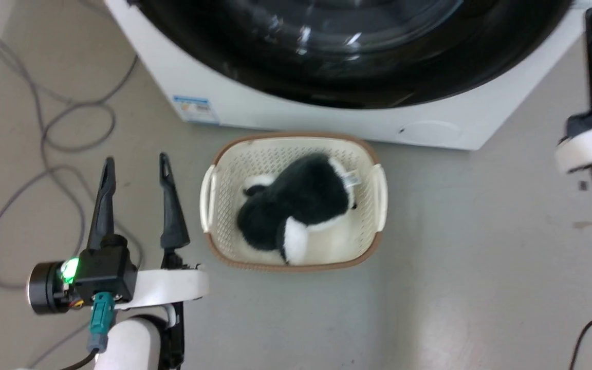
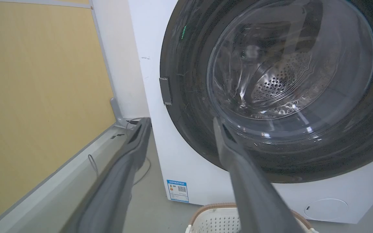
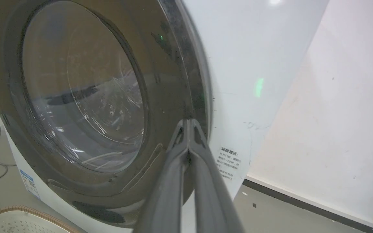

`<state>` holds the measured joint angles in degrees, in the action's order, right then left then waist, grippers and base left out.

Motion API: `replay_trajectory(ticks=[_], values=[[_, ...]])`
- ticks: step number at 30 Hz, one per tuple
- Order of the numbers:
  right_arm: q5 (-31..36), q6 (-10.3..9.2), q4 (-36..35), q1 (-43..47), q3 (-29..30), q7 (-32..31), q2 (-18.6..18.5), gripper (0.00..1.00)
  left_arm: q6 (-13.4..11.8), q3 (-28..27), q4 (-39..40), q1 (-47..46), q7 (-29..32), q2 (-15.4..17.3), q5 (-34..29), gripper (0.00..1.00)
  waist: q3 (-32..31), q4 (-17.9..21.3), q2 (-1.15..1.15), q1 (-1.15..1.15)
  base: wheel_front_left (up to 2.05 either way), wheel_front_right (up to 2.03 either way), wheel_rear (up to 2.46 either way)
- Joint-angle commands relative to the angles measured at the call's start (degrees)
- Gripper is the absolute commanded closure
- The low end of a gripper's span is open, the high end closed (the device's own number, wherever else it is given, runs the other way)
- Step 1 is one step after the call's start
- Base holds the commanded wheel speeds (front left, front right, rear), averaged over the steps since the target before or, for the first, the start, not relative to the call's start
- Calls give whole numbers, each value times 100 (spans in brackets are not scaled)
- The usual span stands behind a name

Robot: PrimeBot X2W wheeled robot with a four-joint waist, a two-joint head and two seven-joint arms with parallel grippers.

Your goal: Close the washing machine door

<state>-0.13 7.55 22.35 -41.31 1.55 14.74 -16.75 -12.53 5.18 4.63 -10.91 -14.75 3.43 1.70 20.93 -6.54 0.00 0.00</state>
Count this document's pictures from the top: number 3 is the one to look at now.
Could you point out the white warning sticker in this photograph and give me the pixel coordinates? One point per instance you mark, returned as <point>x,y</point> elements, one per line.
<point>228,162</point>

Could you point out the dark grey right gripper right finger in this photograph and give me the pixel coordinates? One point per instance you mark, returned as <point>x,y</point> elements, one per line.
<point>210,194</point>

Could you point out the white washing machine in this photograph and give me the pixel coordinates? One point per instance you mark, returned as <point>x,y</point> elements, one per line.
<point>244,81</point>

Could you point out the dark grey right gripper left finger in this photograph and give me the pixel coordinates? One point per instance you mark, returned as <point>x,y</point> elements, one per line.
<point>163,194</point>

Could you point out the round dark washing machine door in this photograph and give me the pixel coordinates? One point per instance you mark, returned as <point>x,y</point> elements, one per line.
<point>86,106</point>

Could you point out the blue energy label sticker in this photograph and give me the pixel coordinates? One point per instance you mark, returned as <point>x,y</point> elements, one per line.
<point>30,183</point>

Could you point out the white laundry basket brown rim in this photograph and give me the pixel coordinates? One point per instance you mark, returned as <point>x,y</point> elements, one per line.
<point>21,221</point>

